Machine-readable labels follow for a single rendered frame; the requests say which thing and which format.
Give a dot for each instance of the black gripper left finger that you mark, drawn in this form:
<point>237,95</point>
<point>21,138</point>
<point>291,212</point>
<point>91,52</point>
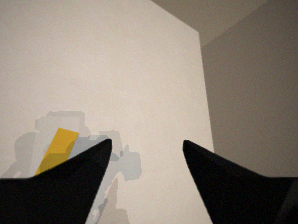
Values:
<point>64,194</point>

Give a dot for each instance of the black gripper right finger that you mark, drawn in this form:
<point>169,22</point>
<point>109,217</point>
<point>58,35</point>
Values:
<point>232,194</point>

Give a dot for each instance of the yellow bar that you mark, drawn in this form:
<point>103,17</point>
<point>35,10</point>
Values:
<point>58,150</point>

